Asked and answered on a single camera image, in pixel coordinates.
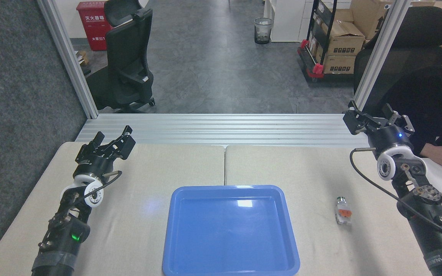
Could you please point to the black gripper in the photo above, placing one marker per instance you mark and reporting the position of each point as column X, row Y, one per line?
column 94, row 165
column 391, row 138

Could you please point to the white orange switch part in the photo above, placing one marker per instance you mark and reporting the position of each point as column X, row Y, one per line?
column 343, row 211

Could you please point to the blue plastic tray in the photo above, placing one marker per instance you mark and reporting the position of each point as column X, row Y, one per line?
column 228, row 234

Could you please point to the person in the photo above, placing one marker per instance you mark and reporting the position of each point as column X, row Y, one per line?
column 436, row 99

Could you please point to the small flat cardboard box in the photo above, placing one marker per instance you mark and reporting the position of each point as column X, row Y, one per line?
column 340, row 64

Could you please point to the black red trolley cart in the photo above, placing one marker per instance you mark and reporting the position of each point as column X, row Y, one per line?
column 313, row 65

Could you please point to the large open cardboard box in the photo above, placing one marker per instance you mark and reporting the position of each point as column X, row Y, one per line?
column 343, row 38

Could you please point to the black office chair with armrests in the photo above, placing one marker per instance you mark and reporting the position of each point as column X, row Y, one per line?
column 127, row 57

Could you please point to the black high-back office chair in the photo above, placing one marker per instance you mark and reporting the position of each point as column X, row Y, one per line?
column 416, row 34

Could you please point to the tall cardboard box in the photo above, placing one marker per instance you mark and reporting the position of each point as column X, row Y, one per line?
column 368, row 17

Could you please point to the red fire extinguisher box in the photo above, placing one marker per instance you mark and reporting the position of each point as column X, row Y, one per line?
column 92, row 27

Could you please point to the white cabinet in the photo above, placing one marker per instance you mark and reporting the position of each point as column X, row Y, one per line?
column 286, row 19

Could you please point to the black mesh trash bin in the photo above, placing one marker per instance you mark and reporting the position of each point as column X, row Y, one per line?
column 263, row 30

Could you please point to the silver aluminium post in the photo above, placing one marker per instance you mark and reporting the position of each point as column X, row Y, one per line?
column 69, row 57
column 382, row 53

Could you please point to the silver aluminium rail bed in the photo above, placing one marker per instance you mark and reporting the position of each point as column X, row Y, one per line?
column 225, row 130

